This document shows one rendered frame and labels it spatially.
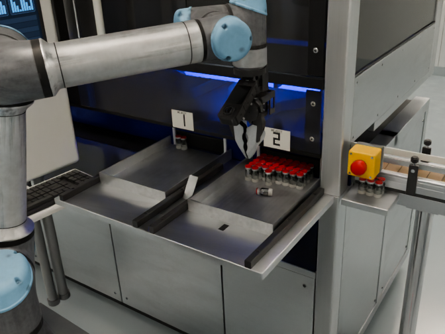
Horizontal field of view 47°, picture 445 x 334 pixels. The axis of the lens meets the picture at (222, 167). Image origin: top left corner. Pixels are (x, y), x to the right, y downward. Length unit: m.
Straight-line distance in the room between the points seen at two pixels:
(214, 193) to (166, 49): 0.66
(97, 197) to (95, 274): 0.93
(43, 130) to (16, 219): 0.78
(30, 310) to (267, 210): 0.64
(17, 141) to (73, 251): 1.44
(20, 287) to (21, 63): 0.41
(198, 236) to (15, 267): 0.45
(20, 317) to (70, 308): 1.50
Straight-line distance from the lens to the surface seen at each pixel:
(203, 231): 1.29
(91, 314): 2.48
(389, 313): 2.44
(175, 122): 1.65
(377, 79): 1.56
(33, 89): 0.87
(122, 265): 2.21
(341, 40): 1.30
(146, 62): 0.88
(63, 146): 1.91
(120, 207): 1.44
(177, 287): 2.03
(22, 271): 1.03
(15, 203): 1.09
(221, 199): 1.42
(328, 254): 1.55
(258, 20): 1.07
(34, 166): 1.87
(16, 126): 1.03
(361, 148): 1.38
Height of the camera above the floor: 1.57
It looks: 25 degrees down
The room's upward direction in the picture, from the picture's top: 3 degrees counter-clockwise
